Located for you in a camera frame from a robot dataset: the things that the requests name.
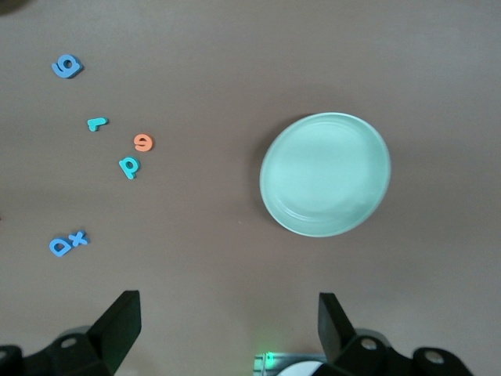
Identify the blue foam number 6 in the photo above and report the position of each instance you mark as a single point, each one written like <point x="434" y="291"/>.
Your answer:
<point x="76" y="67"/>

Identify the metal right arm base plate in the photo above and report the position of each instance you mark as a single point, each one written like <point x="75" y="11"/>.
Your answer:
<point x="260" y="362"/>

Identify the teal foam letter p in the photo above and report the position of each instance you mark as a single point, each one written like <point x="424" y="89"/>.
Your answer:
<point x="131" y="175"/>

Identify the orange foam letter e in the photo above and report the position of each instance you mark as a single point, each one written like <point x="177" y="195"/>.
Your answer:
<point x="143" y="147"/>

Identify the brown table cover sheet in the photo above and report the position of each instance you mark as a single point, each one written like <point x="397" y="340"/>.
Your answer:
<point x="195" y="78"/>

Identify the pale green plate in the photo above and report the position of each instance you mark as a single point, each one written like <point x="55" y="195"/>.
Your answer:
<point x="325" y="174"/>

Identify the blue foam letter D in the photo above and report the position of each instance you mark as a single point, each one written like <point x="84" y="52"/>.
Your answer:
<point x="55" y="250"/>

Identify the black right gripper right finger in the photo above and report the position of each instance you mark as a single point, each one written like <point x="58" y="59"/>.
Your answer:
<point x="336" y="337"/>

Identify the blue foam letter x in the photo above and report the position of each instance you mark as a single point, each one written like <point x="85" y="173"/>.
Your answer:
<point x="79" y="237"/>

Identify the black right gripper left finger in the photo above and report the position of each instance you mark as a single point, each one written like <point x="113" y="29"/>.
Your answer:
<point x="117" y="333"/>

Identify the teal foam letter r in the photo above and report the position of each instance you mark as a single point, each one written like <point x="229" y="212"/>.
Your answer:
<point x="96" y="124"/>

